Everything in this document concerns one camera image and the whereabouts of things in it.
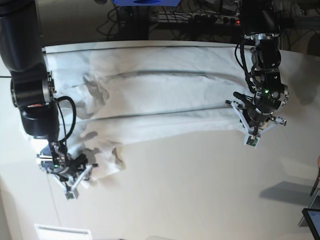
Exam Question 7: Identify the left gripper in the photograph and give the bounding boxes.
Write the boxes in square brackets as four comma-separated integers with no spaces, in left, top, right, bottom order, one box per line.
[233,91,289,115]

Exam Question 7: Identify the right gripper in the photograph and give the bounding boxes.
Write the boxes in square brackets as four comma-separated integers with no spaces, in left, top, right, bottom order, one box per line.
[36,143,98,183]

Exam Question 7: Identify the white T-shirt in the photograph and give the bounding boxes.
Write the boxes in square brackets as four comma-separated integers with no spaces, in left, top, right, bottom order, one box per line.
[47,46,250,177]

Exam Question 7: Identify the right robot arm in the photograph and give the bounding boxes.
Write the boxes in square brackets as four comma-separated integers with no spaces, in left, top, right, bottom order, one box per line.
[0,0,97,187]

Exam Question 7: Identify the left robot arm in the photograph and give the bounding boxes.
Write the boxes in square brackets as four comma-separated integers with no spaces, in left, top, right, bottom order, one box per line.
[235,0,289,131]

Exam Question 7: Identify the white paper sheet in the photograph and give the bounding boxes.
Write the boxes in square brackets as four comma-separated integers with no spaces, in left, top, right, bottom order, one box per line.
[34,224,93,240]

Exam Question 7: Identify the grey tablet stand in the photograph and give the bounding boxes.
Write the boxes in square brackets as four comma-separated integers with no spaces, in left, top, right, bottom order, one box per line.
[297,188,320,227]

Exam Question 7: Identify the black tablet screen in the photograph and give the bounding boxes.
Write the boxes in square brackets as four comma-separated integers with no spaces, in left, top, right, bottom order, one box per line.
[302,208,320,240]

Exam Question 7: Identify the blue box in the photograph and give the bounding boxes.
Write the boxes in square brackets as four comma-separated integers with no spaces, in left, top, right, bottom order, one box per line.
[112,0,180,7]

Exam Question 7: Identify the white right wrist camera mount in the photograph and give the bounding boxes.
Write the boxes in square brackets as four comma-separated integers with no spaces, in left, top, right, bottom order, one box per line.
[49,163,94,200]

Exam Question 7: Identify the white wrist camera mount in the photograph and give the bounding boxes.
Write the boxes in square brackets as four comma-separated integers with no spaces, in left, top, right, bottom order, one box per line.
[225,100,287,148]
[49,163,94,200]

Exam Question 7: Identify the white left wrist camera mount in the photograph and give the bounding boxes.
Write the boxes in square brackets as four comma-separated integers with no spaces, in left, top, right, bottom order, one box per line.
[225,100,287,148]

